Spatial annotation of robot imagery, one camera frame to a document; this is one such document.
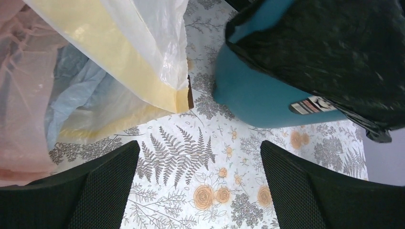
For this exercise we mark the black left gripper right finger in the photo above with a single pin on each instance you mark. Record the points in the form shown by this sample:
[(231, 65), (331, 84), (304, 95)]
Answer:
[(309, 196)]

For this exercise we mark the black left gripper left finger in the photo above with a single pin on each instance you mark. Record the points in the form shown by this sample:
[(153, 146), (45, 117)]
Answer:
[(92, 195)]

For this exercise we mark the black trash bag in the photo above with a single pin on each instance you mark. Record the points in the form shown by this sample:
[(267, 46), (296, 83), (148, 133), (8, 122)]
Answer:
[(349, 52)]

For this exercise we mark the pink plastic bag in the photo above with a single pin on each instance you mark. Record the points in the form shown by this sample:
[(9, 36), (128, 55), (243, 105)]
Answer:
[(28, 54)]

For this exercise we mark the teal plastic trash bin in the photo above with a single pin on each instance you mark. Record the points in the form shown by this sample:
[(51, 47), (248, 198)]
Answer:
[(259, 94)]

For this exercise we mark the floral tablecloth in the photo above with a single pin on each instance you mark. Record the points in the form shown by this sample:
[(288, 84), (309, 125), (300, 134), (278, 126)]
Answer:
[(202, 169)]

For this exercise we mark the light blue plastic bag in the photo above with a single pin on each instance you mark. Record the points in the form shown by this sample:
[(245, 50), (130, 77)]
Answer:
[(86, 102)]

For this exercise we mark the large translucent yellow-trim bag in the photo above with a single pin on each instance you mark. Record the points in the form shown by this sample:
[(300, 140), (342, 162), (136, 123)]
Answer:
[(141, 44)]

